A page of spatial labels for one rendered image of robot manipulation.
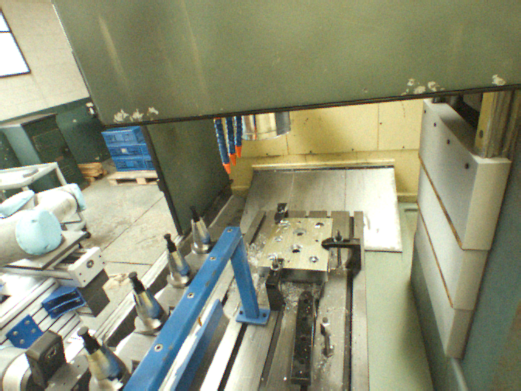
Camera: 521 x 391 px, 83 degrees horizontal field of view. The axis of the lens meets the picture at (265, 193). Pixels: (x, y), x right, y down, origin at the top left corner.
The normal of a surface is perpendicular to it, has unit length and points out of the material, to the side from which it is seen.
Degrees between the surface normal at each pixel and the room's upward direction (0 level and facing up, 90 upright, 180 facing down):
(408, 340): 0
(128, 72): 90
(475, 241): 90
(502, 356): 90
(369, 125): 90
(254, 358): 0
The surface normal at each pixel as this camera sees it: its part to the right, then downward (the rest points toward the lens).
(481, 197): -0.26, 0.48
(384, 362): -0.15, -0.88
